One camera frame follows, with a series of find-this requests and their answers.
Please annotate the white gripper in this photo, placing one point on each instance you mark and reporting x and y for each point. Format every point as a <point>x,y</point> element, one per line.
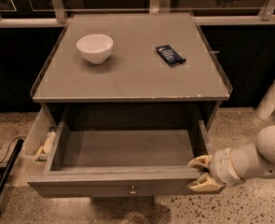
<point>221,166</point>

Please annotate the grey top drawer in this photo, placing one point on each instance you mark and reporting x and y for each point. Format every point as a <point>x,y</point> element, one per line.
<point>109,150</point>

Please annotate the black metal bar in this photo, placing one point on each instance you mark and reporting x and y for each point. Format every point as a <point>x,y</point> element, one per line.
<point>3,178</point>

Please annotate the metal railing frame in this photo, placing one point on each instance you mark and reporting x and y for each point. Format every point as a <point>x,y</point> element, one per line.
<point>58,13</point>

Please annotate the white ceramic bowl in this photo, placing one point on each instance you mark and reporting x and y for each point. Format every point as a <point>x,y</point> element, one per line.
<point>95,48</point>

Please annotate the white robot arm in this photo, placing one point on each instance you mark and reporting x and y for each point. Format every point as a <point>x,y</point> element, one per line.
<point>246,151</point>

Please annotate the clear plastic storage bin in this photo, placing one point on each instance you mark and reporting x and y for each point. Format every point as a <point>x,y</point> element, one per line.
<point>39,140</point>

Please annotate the grey drawer cabinet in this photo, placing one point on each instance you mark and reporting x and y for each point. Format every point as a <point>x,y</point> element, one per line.
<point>134,72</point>

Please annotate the dark blue snack packet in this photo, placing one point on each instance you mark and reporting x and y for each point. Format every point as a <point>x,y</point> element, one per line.
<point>169,55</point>

